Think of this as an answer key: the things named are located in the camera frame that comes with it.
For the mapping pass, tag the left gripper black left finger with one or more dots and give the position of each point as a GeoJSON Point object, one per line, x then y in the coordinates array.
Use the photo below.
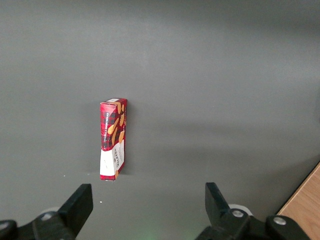
{"type": "Point", "coordinates": [77, 210]}

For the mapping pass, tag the red shortbread cookie box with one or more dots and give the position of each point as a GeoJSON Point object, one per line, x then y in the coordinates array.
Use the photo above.
{"type": "Point", "coordinates": [112, 140]}

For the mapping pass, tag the wooden two-drawer cabinet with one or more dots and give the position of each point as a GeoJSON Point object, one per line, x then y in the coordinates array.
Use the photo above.
{"type": "Point", "coordinates": [305, 207]}

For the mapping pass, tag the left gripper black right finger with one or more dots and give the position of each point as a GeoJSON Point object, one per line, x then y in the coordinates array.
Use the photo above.
{"type": "Point", "coordinates": [217, 207]}

